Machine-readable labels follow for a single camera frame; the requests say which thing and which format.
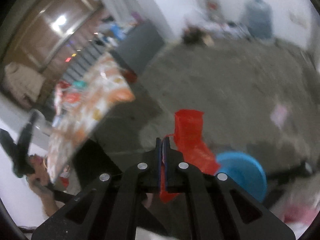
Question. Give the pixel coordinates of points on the red plastic bag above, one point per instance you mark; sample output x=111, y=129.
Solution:
x=192, y=139

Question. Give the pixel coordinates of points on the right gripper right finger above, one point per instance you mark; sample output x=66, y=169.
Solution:
x=218, y=208

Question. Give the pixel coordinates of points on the blue water jug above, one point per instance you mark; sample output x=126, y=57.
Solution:
x=258, y=19

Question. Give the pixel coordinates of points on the grey side cabinet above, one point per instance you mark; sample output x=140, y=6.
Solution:
x=139, y=47

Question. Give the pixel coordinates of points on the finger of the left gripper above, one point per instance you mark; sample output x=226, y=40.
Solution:
x=13, y=153
x=26, y=135

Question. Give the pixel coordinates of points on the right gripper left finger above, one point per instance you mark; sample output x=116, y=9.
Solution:
x=109, y=205

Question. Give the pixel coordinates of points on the beige hanging jacket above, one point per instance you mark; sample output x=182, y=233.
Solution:
x=23, y=83

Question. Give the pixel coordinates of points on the blue trash bin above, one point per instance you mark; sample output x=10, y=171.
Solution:
x=246, y=171

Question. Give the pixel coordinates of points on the patterned tablecloth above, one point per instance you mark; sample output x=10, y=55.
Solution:
x=83, y=109

